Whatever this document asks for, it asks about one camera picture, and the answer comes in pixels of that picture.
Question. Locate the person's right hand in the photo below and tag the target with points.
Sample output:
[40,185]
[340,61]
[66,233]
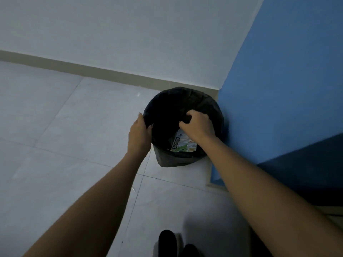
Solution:
[199,128]

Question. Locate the person's left hand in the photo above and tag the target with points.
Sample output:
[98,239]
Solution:
[139,139]

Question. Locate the green printed snack wrapper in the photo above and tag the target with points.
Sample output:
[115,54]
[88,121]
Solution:
[181,144]

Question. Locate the black lined trash bin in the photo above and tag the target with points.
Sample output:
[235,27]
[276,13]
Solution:
[166,109]

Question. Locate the person's left forearm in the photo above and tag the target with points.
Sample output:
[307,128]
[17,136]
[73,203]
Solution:
[88,206]

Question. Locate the person's right forearm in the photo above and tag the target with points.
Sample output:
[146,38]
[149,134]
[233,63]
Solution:
[268,198]

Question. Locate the person's black trousers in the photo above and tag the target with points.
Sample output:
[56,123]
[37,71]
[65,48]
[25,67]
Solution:
[167,243]

